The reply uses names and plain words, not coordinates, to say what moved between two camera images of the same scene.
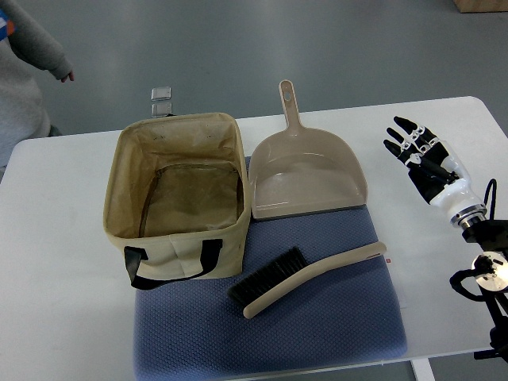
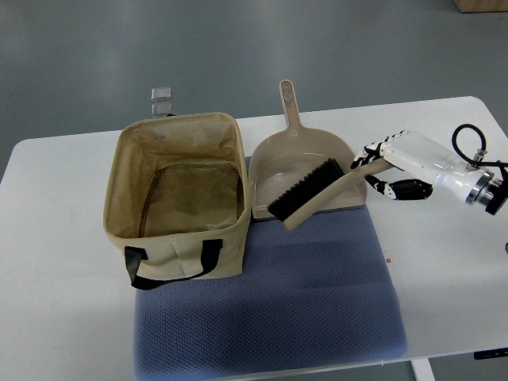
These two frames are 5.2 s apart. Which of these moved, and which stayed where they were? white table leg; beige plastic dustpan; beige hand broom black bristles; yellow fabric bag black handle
Moved: beige hand broom black bristles
Stayed: white table leg; beige plastic dustpan; yellow fabric bag black handle
